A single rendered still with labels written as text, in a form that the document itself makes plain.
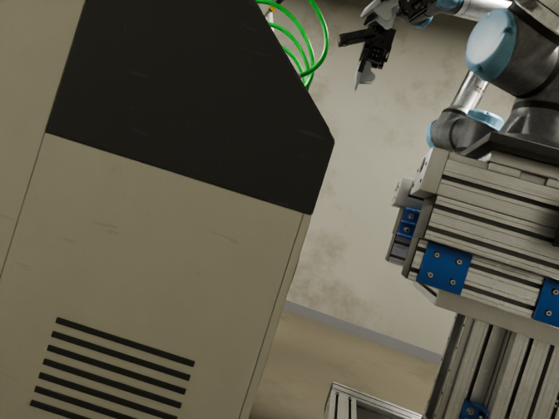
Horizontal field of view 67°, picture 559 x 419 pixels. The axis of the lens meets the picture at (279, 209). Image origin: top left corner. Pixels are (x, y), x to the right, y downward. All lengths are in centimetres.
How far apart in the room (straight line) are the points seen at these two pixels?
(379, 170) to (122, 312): 277
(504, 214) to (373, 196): 256
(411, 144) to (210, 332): 283
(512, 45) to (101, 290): 91
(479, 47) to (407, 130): 263
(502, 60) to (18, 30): 96
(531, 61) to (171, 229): 75
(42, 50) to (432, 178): 84
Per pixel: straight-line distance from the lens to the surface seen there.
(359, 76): 139
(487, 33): 94
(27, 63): 107
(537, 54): 93
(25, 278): 104
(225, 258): 88
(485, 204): 91
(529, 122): 97
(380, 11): 116
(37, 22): 108
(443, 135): 155
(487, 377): 122
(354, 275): 345
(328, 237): 343
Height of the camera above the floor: 79
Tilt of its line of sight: 1 degrees down
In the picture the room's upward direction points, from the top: 17 degrees clockwise
